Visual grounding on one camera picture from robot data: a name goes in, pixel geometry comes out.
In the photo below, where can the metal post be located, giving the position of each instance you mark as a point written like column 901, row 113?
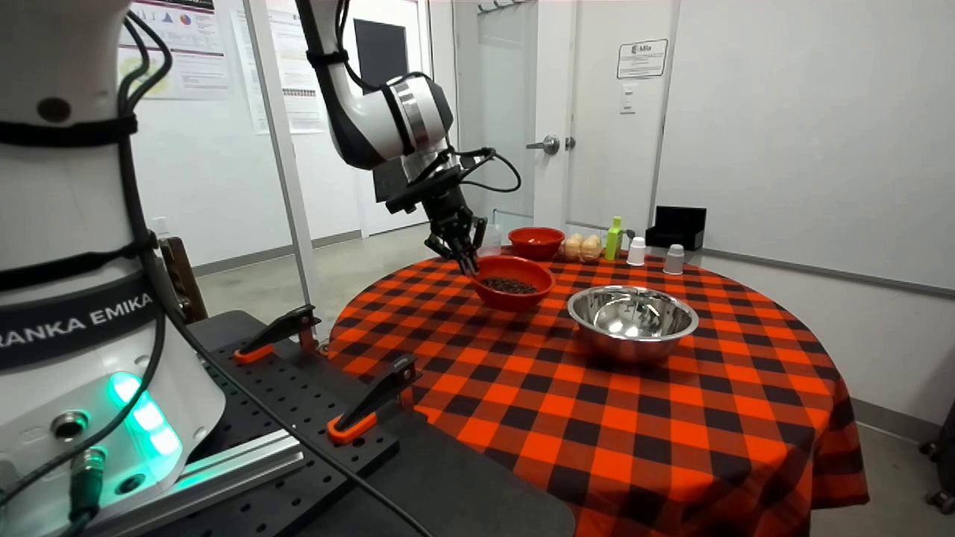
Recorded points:
column 287, row 164

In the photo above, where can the white paper cup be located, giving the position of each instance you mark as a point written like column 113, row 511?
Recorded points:
column 636, row 252
column 674, row 260

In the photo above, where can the switch plate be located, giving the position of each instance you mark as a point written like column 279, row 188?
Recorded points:
column 629, row 98

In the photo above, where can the green bottle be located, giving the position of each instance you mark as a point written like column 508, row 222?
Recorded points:
column 613, row 240

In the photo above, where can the black orange clamp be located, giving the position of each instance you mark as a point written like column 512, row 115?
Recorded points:
column 373, row 406
column 276, row 334

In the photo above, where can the clear plastic cup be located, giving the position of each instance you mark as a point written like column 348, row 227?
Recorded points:
column 492, row 240

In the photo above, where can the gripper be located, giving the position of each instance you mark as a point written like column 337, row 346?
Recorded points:
column 446, row 209

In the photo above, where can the heap of beige eggs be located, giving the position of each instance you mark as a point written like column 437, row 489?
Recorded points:
column 583, row 248

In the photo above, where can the metal bowl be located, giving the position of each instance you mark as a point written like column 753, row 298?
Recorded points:
column 633, row 328

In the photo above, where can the red black checked tablecloth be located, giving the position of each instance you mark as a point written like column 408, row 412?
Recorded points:
column 634, row 432

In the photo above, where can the red bowl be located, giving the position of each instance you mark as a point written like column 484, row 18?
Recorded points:
column 536, row 245
column 515, row 300

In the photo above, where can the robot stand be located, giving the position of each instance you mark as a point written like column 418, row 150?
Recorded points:
column 313, row 432

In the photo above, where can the office chair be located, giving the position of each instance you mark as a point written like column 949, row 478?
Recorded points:
column 944, row 462

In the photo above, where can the white wall sign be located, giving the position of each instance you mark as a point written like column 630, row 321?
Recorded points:
column 642, row 59

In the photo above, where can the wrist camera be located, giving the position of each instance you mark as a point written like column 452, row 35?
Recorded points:
column 418, row 192

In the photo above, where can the white door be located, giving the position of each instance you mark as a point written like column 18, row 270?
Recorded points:
column 500, row 112

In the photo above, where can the heap of brown beans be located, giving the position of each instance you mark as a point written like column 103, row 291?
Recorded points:
column 509, row 286

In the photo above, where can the wall poster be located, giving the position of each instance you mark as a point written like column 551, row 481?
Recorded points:
column 295, row 74
column 195, row 52

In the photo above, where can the black box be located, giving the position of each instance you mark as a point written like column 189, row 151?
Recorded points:
column 677, row 224

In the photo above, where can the wooden chair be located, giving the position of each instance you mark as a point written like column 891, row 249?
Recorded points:
column 183, row 280

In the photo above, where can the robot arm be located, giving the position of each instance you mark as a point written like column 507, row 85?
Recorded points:
column 67, row 224

